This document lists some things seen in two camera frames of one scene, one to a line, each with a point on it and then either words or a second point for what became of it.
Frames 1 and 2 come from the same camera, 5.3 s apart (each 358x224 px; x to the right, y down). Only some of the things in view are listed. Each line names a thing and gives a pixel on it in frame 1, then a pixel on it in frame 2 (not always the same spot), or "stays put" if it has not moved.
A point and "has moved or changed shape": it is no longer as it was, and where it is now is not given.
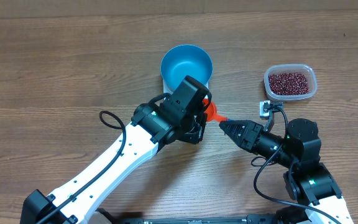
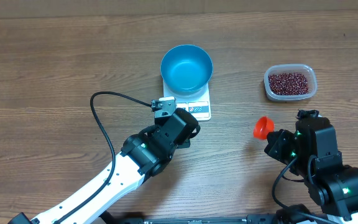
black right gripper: (249, 135) to (279, 142)
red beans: (293, 83) stays put
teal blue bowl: (181, 60) stays put
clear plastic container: (283, 82) stays put
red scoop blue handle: (211, 112) has moved or changed shape
